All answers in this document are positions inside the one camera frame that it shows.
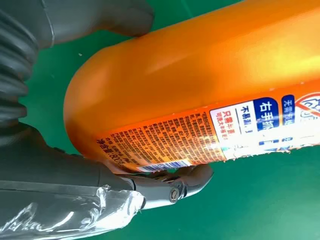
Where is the clear crinkled plastic tape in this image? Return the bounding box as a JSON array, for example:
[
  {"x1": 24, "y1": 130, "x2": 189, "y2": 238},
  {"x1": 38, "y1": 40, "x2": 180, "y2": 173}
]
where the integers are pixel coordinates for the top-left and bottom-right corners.
[{"x1": 0, "y1": 185, "x2": 147, "y2": 240}]

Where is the ribbed grey right arm sleeve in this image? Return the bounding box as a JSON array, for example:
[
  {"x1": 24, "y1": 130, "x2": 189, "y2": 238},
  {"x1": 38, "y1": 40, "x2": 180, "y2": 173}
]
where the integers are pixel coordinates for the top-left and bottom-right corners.
[{"x1": 0, "y1": 9, "x2": 40, "y2": 148}]

